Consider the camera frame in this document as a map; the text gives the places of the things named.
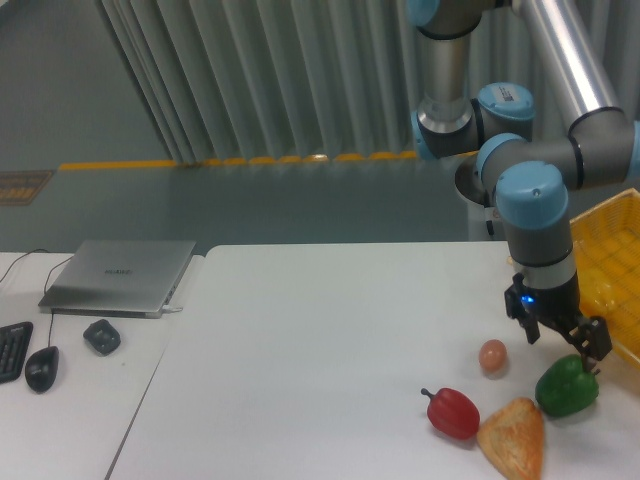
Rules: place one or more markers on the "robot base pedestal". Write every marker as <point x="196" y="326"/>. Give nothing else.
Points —
<point x="483" y="221"/>

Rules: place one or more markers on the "green bell pepper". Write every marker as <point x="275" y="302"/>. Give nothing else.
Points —
<point x="566" y="388"/>

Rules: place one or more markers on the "silver laptop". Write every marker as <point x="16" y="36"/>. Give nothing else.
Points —
<point x="124" y="278"/>

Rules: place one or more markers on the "triangular bread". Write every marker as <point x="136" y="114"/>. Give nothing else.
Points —
<point x="513" y="438"/>

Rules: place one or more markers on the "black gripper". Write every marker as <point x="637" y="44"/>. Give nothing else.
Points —
<point x="557" y="308"/>

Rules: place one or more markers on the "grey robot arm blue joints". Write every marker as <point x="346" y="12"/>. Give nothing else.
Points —
<point x="527" y="181"/>

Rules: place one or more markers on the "black keyboard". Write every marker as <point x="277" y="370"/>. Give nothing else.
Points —
<point x="14" y="340"/>

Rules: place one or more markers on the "black computer mouse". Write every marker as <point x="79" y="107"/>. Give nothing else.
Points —
<point x="41" y="369"/>

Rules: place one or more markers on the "small black device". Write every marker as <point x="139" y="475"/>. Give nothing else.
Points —
<point x="102" y="337"/>

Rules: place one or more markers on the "brown egg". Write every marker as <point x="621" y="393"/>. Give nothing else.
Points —
<point x="492" y="356"/>

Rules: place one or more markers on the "red bell pepper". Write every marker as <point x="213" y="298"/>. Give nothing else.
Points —
<point x="452" y="413"/>

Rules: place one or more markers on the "yellow plastic basket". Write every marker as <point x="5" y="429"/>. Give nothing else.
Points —
<point x="606" y="255"/>

